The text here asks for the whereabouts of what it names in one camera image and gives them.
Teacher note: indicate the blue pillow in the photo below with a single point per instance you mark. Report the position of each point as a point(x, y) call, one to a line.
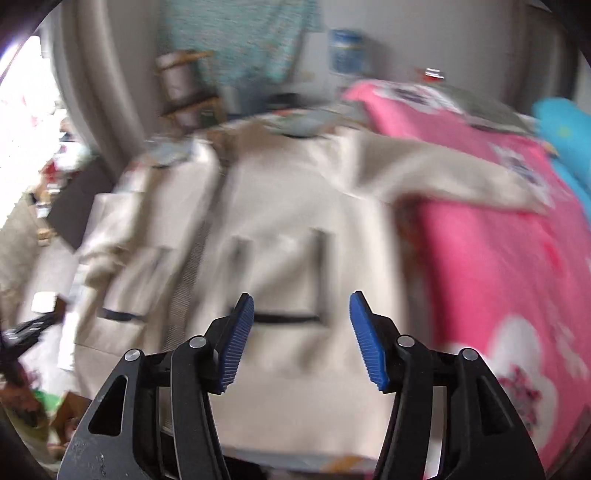
point(563, 125)

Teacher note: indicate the blue water jug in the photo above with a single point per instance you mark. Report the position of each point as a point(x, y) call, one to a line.
point(347, 52)

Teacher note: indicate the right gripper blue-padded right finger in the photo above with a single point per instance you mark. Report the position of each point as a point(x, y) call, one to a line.
point(401, 365)

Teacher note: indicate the wooden chair black seat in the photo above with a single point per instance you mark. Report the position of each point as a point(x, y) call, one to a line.
point(190, 89)

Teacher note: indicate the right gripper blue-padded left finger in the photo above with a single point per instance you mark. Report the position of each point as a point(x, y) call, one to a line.
point(204, 365)

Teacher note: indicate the fruit pattern tablecloth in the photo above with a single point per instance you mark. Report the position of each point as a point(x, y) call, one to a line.
point(163, 151)

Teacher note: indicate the teal floral wall cloth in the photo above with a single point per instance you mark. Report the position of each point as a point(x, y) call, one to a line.
point(249, 39)

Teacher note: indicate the beige hooded jacket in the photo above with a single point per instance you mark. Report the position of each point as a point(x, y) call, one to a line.
point(298, 224)

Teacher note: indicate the red lighter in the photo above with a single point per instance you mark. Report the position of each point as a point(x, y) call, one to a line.
point(431, 75)

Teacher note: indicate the dark grey cabinet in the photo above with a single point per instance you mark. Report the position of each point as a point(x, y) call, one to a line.
point(70, 210)

